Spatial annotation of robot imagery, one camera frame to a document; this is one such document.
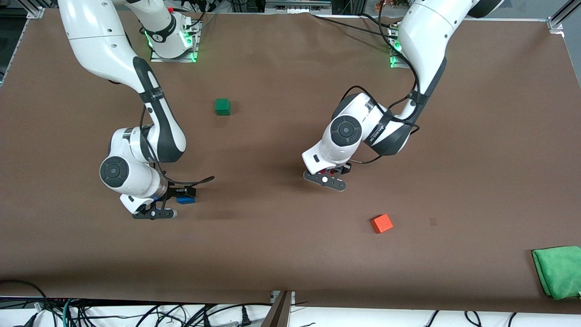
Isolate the orange wooden block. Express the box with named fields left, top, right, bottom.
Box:
left=371, top=213, right=394, bottom=234

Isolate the brown table cover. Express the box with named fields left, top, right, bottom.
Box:
left=0, top=8, right=581, bottom=315

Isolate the green microfibre cloth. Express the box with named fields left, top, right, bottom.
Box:
left=532, top=246, right=581, bottom=300

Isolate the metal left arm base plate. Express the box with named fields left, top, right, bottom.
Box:
left=389, top=25, right=407, bottom=69

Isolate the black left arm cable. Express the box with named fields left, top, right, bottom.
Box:
left=344, top=0, right=423, bottom=165

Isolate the black cable across table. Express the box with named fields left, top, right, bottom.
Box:
left=312, top=14, right=400, bottom=38

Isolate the aluminium profile post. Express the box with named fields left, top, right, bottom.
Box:
left=261, top=290, right=296, bottom=327

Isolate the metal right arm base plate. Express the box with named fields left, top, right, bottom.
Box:
left=144, top=18, right=202, bottom=64

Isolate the black looped floor cable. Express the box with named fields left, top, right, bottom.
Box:
left=0, top=279, right=50, bottom=318

